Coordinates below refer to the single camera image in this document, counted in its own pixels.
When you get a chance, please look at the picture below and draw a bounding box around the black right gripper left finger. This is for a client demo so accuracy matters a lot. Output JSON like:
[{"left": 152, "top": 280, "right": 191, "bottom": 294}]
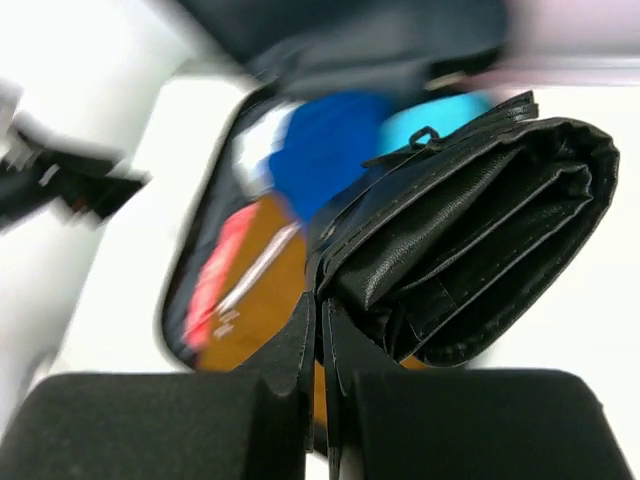
[{"left": 1, "top": 293, "right": 316, "bottom": 479}]

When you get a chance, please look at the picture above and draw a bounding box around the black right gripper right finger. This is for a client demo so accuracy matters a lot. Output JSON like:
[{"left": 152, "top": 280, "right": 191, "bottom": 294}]
[{"left": 321, "top": 300, "right": 632, "bottom": 479}]

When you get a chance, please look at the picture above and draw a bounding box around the brown garment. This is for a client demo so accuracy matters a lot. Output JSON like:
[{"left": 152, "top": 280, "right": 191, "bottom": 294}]
[{"left": 197, "top": 192, "right": 431, "bottom": 431}]

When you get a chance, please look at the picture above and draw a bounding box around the black leather pouch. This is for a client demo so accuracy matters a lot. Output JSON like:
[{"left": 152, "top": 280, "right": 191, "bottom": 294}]
[{"left": 305, "top": 91, "right": 620, "bottom": 368}]

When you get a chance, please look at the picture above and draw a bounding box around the pink bear-print garment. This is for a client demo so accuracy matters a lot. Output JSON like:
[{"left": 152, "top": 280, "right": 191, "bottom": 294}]
[{"left": 183, "top": 201, "right": 263, "bottom": 351}]

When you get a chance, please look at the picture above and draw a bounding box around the dark blue garment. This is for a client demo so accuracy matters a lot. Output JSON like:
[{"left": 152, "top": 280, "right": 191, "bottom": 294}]
[{"left": 268, "top": 92, "right": 391, "bottom": 226}]

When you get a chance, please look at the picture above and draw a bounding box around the white cloth bundle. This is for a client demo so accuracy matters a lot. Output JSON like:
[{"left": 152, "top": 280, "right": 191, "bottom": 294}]
[{"left": 232, "top": 102, "right": 302, "bottom": 198}]

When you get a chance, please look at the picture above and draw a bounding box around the turquoise shirt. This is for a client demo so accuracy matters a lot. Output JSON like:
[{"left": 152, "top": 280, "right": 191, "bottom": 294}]
[{"left": 377, "top": 92, "right": 493, "bottom": 155}]

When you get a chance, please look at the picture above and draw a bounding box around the pink hard-shell suitcase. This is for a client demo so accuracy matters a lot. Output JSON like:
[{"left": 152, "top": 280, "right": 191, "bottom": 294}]
[{"left": 162, "top": 0, "right": 509, "bottom": 366}]

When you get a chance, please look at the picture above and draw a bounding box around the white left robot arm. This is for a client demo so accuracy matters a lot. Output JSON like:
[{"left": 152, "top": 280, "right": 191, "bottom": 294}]
[{"left": 1, "top": 1, "right": 216, "bottom": 418}]

